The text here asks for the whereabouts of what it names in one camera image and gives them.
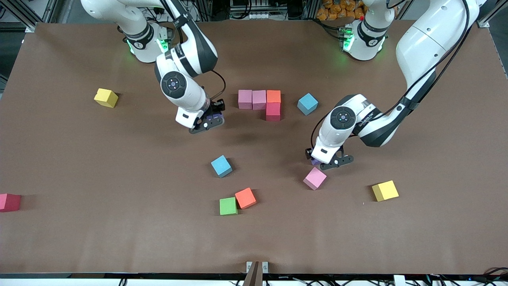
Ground pink foam cube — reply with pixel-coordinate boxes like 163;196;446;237
238;90;254;110
252;90;267;110
303;166;327;191

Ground red foam cube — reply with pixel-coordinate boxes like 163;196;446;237
0;193;22;213
266;102;281;122

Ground blue foam cube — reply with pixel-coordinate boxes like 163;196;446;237
210;155;233;178
297;93;319;116

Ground yellow foam cube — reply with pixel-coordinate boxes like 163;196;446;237
371;180;400;202
94;88;119;108

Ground green foam cube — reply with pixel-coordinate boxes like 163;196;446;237
219;197;239;216

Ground white power strip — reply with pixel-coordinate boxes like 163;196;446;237
244;11;280;20

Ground brown paper table cover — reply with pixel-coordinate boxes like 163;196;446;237
0;19;508;275

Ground brown wooden strip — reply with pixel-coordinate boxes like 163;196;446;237
242;261;264;286

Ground bag of orange items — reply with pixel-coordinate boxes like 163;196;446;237
316;0;368;21

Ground small metal table bracket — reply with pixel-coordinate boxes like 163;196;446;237
246;261;269;274

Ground aluminium frame rail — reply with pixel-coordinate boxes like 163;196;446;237
482;0;508;24
0;0;60;29

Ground tangled black cables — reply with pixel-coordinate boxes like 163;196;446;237
234;268;508;286

